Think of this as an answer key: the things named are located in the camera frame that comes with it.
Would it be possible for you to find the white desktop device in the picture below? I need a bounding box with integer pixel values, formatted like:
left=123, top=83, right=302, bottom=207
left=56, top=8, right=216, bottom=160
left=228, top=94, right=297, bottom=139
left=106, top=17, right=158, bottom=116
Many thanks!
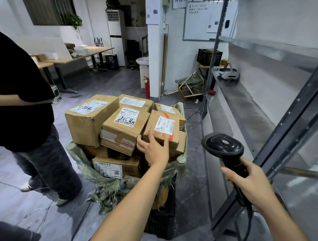
left=73, top=45, right=89, bottom=57

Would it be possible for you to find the white VR headset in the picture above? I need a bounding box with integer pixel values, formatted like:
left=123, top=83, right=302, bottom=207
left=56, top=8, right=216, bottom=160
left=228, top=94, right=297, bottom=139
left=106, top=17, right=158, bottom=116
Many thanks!
left=218, top=63, right=240, bottom=80

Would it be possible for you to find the white floor air conditioner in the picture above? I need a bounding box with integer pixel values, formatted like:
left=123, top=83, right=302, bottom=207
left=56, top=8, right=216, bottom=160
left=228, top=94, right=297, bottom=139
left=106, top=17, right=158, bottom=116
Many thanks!
left=106, top=9, right=127, bottom=67

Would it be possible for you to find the white plastic stool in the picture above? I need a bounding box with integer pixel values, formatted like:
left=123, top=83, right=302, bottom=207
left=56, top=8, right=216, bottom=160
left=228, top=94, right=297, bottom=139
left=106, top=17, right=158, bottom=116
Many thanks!
left=49, top=84, right=63, bottom=104

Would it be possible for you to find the long wooden batten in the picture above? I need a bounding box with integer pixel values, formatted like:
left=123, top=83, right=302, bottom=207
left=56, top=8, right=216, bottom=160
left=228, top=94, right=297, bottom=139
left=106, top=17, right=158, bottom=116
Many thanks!
left=161, top=34, right=169, bottom=96

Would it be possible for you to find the light wooden table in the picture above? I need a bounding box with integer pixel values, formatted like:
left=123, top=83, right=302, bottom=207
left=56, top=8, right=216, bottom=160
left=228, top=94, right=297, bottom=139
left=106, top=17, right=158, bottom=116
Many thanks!
left=48, top=46, right=115, bottom=94

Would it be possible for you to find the white wall board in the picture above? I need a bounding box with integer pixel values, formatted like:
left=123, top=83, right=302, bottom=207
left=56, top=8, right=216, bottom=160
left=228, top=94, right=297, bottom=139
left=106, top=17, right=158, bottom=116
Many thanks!
left=183, top=0, right=239, bottom=41

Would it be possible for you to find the metal stair railing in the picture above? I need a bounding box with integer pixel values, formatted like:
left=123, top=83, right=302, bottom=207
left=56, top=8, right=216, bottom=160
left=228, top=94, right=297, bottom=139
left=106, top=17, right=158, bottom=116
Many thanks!
left=141, top=34, right=149, bottom=58

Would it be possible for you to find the dark potted plant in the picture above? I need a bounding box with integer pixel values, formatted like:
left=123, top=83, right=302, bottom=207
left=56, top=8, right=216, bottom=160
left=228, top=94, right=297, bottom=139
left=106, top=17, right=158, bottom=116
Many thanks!
left=105, top=0, right=121, bottom=10

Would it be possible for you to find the big plain cardboard box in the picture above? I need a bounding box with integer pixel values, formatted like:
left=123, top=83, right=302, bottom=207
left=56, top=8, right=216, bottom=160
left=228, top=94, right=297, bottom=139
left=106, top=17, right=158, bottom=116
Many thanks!
left=64, top=94, right=120, bottom=147

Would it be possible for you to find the thin white floor wire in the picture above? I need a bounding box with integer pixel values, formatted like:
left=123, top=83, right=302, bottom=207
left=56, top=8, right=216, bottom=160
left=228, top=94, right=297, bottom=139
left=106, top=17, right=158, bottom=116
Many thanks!
left=0, top=181, right=54, bottom=234

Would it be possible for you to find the metal shelving rack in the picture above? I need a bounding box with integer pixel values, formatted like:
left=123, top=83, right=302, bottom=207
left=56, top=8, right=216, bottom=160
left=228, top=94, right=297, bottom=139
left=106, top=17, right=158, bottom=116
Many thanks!
left=200, top=0, right=318, bottom=241

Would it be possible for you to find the person's left hand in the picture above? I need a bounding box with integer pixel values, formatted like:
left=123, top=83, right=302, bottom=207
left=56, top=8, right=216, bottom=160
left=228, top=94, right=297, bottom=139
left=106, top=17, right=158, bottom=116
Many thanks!
left=136, top=129, right=170, bottom=166

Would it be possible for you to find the barred dark window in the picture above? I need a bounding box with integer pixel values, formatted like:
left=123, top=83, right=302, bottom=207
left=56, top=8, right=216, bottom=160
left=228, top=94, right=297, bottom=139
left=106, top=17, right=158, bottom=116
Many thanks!
left=22, top=0, right=76, bottom=26

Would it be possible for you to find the black barcode scanner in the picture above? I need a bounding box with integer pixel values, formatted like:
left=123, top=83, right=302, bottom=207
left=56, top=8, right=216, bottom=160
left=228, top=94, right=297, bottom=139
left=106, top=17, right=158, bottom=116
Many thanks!
left=201, top=132, right=253, bottom=208

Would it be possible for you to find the person's right hand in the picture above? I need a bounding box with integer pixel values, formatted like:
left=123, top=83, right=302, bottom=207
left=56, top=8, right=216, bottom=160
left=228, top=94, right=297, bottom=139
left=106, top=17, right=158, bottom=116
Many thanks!
left=220, top=157, right=276, bottom=214

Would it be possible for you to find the yellow wooden stand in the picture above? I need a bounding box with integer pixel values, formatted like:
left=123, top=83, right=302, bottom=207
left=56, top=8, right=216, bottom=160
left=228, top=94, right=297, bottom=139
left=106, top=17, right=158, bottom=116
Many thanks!
left=200, top=64, right=220, bottom=91

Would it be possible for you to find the black plastic crate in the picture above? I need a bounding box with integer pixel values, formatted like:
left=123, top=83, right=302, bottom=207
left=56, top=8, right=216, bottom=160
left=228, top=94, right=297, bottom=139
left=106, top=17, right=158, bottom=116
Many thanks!
left=144, top=173, right=177, bottom=241
left=196, top=48, right=223, bottom=67
left=103, top=54, right=120, bottom=71

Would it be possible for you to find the person's left forearm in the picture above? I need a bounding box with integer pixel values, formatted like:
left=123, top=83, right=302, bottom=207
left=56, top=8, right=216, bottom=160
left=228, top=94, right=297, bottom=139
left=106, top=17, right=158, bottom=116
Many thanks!
left=90, top=161, right=169, bottom=241

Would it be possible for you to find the black scanner cable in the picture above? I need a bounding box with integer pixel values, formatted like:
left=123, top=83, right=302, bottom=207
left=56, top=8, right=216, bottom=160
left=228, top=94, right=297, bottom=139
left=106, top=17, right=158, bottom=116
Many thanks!
left=239, top=206, right=254, bottom=241

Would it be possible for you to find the black office chair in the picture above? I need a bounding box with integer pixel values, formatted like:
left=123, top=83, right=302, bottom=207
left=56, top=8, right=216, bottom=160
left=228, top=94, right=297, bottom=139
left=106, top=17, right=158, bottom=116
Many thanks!
left=125, top=39, right=142, bottom=70

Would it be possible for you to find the green leafy plant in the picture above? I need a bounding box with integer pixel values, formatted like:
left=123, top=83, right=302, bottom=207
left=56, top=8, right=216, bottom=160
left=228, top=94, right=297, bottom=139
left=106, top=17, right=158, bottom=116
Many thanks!
left=62, top=12, right=83, bottom=30

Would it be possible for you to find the black floor cable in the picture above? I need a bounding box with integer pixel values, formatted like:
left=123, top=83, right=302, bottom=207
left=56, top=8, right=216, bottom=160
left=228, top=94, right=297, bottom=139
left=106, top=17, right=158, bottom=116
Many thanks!
left=171, top=100, right=202, bottom=121

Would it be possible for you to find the brown wooden stick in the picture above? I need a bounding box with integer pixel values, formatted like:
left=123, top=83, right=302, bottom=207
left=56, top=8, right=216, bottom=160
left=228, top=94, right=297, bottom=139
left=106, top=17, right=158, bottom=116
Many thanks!
left=178, top=87, right=189, bottom=101

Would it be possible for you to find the white metal folding frame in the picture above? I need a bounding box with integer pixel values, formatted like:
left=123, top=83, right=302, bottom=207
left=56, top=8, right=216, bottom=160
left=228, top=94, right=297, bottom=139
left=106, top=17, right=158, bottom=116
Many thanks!
left=164, top=71, right=204, bottom=99

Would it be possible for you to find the red fire extinguisher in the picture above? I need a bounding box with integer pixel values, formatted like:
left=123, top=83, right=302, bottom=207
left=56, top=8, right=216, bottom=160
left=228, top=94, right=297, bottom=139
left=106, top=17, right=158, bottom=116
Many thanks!
left=143, top=76, right=150, bottom=99

